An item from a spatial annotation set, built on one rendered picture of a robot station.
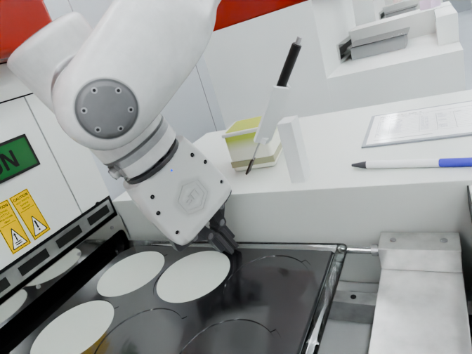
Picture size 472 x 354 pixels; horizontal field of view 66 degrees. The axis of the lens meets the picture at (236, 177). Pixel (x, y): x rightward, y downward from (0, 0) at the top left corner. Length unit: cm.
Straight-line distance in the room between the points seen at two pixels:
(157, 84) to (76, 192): 36
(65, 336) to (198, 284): 17
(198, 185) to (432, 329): 27
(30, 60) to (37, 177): 26
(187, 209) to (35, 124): 28
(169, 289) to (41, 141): 29
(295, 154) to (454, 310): 24
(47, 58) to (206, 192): 22
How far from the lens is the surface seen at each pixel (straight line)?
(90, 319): 52
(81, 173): 64
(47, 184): 61
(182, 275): 50
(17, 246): 58
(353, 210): 47
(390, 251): 44
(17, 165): 58
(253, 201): 50
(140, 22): 30
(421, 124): 61
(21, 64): 38
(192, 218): 44
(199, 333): 41
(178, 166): 42
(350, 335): 47
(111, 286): 56
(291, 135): 47
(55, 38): 37
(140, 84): 30
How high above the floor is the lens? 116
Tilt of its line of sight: 20 degrees down
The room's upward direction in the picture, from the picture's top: 17 degrees counter-clockwise
